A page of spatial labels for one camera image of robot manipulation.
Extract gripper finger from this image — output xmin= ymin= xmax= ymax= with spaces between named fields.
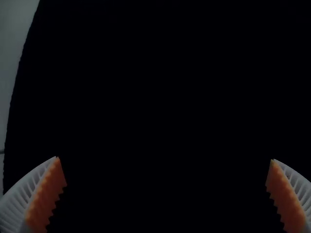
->
xmin=265 ymin=158 xmax=311 ymax=233
xmin=0 ymin=156 xmax=68 ymax=233

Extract black mat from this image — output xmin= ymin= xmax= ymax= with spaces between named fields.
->
xmin=2 ymin=0 xmax=311 ymax=233

